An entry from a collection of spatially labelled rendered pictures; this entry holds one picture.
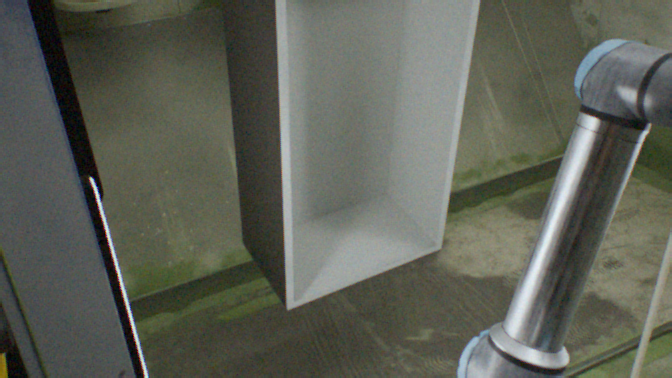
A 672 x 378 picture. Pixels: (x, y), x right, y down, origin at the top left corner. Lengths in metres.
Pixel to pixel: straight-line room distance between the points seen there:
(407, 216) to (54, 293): 1.51
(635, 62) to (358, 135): 1.37
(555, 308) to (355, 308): 1.67
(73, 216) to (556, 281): 0.86
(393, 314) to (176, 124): 1.21
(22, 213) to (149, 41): 1.96
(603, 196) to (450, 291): 1.77
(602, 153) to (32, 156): 0.94
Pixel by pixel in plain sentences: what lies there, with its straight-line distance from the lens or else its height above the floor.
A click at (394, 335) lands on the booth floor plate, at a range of 2.78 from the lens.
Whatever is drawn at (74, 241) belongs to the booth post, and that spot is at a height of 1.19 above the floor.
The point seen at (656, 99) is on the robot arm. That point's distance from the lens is 1.21.
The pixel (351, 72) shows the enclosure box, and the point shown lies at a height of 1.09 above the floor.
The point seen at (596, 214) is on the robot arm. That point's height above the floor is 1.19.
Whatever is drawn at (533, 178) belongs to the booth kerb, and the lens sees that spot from 3.75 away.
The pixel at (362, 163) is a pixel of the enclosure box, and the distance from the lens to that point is 2.54.
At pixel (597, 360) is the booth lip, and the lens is 2.75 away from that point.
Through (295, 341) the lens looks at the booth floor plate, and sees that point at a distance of 2.79.
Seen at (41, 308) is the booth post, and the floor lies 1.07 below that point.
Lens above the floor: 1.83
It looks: 28 degrees down
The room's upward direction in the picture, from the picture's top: 5 degrees counter-clockwise
